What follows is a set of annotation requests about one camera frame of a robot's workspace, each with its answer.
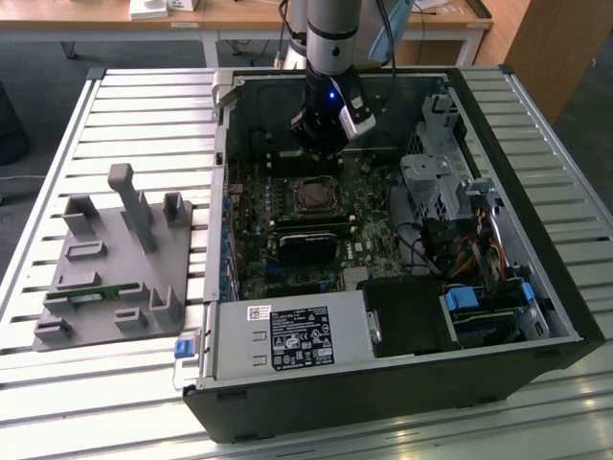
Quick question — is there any black RAM slot bank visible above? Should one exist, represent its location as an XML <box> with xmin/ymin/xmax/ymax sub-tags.
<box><xmin>265</xmin><ymin>148</ymin><xmax>346</xmax><ymax>177</ymax></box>

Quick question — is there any metal socket cover frame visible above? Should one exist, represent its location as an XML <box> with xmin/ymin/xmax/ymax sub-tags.
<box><xmin>293</xmin><ymin>176</ymin><xmax>347</xmax><ymax>216</ymax></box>

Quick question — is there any green motherboard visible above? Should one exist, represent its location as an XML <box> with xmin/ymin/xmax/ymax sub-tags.
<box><xmin>227</xmin><ymin>152</ymin><xmax>408</xmax><ymax>301</ymax></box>

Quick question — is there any blue disk carrier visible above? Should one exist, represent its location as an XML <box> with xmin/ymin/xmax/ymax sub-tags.
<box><xmin>443</xmin><ymin>283</ymin><xmax>480</xmax><ymax>315</ymax></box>

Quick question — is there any silver chipset heat sink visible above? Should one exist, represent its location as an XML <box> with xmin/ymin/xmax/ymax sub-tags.
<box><xmin>342</xmin><ymin>265</ymin><xmax>374</xmax><ymax>291</ymax></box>

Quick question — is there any black disk drive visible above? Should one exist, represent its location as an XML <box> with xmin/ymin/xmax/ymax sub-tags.
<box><xmin>449</xmin><ymin>306</ymin><xmax>523</xmax><ymax>342</ymax></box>

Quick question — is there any wooden cabinet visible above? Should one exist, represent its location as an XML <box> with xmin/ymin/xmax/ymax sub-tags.
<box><xmin>478</xmin><ymin>0</ymin><xmax>613</xmax><ymax>127</ymax></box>

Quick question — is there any silver metal support bracket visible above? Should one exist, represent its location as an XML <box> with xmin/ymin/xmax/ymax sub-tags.
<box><xmin>462</xmin><ymin>175</ymin><xmax>510</xmax><ymax>226</ymax></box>

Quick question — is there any black rating label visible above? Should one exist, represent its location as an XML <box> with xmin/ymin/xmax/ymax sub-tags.
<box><xmin>269</xmin><ymin>306</ymin><xmax>337</xmax><ymax>373</ymax></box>

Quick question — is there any black RAM stick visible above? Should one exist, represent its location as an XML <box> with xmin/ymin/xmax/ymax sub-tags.
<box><xmin>270</xmin><ymin>216</ymin><xmax>350</xmax><ymax>227</ymax></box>

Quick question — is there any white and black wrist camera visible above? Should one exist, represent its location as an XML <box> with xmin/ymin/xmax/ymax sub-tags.
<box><xmin>337</xmin><ymin>83</ymin><xmax>377</xmax><ymax>143</ymax></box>

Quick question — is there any silver metal drive cage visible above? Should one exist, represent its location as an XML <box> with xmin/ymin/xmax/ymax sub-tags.
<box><xmin>399</xmin><ymin>93</ymin><xmax>480</xmax><ymax>222</ymax></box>

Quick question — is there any grey parts rack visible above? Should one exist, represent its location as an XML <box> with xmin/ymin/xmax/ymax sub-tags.
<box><xmin>31</xmin><ymin>162</ymin><xmax>195</xmax><ymax>355</ymax></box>

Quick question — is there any blue case latch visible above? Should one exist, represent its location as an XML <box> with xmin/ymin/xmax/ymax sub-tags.
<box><xmin>174</xmin><ymin>334</ymin><xmax>202</xmax><ymax>361</ymax></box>

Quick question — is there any black wire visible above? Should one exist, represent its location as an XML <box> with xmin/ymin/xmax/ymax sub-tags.
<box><xmin>391</xmin><ymin>220</ymin><xmax>444</xmax><ymax>280</ymax></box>

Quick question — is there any black flat tray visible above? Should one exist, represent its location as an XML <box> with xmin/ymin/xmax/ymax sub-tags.
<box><xmin>465</xmin><ymin>0</ymin><xmax>494</xmax><ymax>21</ymax></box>

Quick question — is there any wooden desk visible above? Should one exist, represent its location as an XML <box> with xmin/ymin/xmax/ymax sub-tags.
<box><xmin>0</xmin><ymin>0</ymin><xmax>494</xmax><ymax>68</ymax></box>

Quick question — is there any black open PC case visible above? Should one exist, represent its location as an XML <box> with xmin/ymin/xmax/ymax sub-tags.
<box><xmin>181</xmin><ymin>64</ymin><xmax>605</xmax><ymax>445</ymax></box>

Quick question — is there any thin cable with metal plug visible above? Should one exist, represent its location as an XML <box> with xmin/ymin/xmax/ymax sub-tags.
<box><xmin>275</xmin><ymin>0</ymin><xmax>289</xmax><ymax>68</ymax></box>

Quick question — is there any green RAM stick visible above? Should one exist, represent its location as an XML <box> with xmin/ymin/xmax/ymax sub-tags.
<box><xmin>66</xmin><ymin>283</ymin><xmax>143</xmax><ymax>306</ymax></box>

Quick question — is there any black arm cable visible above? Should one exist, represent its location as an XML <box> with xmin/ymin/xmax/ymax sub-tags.
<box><xmin>375</xmin><ymin>0</ymin><xmax>398</xmax><ymax>114</ymax></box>

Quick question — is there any black graphics card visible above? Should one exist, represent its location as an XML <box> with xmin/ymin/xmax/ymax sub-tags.
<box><xmin>275</xmin><ymin>232</ymin><xmax>340</xmax><ymax>265</ymax></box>

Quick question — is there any yellow and red wire bundle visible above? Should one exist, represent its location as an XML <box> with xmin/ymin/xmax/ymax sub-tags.
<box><xmin>449</xmin><ymin>205</ymin><xmax>510</xmax><ymax>280</ymax></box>

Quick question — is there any grey power supply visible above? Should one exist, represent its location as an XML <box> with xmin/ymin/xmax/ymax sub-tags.
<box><xmin>210</xmin><ymin>289</ymin><xmax>375</xmax><ymax>380</ymax></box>

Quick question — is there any black plastic shroud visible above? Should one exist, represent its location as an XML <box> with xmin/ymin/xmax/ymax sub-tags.
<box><xmin>361</xmin><ymin>276</ymin><xmax>461</xmax><ymax>359</ymax></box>

